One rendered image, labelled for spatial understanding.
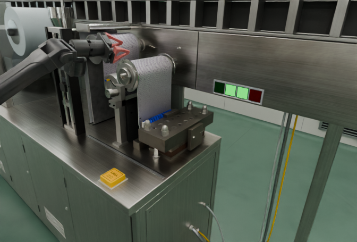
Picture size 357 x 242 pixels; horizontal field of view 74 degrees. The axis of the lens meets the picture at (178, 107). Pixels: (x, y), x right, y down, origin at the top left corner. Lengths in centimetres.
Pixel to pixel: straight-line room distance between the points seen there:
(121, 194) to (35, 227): 138
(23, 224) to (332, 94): 218
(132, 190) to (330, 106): 81
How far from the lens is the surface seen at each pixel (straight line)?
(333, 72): 103
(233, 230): 206
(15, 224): 234
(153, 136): 102
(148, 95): 112
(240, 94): 113
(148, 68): 110
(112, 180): 97
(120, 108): 114
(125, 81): 108
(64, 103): 140
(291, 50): 104
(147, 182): 97
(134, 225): 98
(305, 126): 363
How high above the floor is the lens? 152
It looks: 22 degrees down
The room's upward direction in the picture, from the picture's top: 2 degrees clockwise
